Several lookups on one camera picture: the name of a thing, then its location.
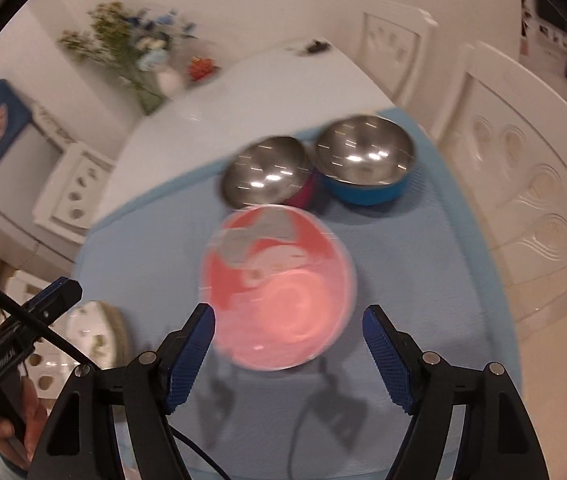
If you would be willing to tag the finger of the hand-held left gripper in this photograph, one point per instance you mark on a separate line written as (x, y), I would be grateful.
(58, 295)

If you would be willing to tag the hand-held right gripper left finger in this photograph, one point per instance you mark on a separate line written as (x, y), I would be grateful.
(191, 360)

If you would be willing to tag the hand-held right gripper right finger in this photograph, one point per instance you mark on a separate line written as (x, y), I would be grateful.
(388, 360)

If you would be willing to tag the pink cartoon bowl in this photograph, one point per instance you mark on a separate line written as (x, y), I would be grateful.
(283, 300)

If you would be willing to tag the blue steel bowl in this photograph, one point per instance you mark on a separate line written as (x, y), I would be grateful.
(363, 160)

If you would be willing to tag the red steel bowl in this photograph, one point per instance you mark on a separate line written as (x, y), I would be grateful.
(263, 170)

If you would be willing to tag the person's left hand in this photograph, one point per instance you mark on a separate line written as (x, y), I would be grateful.
(33, 420)

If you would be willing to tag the white dining chair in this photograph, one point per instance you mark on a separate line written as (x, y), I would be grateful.
(398, 45)
(45, 380)
(523, 160)
(75, 185)

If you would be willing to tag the white refrigerator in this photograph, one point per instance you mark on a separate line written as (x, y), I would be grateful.
(13, 230)

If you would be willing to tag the light blue table mat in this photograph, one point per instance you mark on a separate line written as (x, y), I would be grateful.
(413, 260)

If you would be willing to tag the white carved shelf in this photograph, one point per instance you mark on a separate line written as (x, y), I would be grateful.
(50, 122)

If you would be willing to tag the glass vase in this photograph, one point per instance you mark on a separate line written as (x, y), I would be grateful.
(148, 97)

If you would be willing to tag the white ceramic vase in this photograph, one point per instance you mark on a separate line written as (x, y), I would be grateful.
(168, 82)

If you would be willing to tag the green leafy stems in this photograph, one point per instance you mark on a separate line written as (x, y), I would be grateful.
(98, 35)

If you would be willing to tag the red lidded teacup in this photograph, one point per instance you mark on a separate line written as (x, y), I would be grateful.
(202, 67)

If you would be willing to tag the blue white artificial flowers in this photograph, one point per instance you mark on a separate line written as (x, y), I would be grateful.
(158, 40)

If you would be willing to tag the black pot lid knob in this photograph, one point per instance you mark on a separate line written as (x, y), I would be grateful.
(316, 46)

